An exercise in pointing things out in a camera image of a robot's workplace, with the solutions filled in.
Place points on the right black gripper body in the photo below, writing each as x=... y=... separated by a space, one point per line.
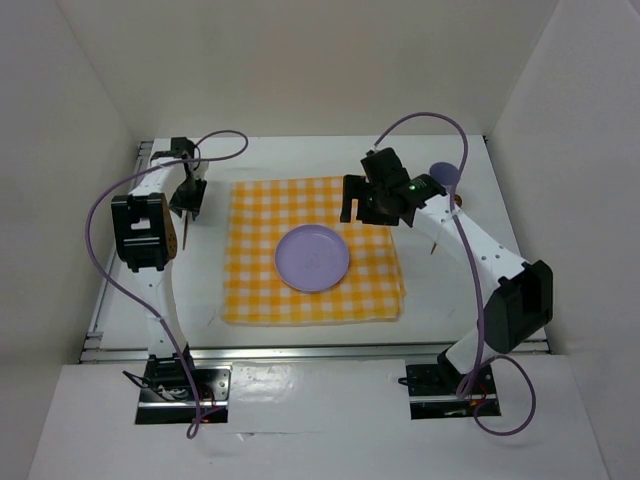
x=371 y=209

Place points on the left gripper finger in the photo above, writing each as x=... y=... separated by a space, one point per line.
x=197 y=197
x=182 y=205

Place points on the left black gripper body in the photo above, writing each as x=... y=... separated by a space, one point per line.
x=187 y=192

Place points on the yellow checkered cloth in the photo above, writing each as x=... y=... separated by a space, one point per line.
x=261 y=213

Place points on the lavender plate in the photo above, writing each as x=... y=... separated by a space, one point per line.
x=311 y=258

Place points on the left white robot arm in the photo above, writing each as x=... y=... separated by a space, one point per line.
x=146 y=241

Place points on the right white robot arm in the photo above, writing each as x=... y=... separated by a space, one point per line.
x=516 y=296

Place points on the copper fork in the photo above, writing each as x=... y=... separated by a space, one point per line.
x=185 y=230

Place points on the lavender cup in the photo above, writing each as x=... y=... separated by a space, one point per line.
x=446 y=174

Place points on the copper spoon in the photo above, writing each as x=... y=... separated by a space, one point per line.
x=458 y=202

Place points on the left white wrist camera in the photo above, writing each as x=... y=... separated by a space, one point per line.
x=199 y=170

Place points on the aluminium front rail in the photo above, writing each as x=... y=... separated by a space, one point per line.
x=95 y=355

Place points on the aluminium rail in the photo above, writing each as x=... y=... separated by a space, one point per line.
x=95 y=355
x=97 y=225

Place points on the aluminium left rail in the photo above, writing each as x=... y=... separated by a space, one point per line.
x=97 y=225

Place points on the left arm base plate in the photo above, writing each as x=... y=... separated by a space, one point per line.
x=173 y=403

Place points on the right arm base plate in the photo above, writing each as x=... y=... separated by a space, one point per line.
x=430 y=397

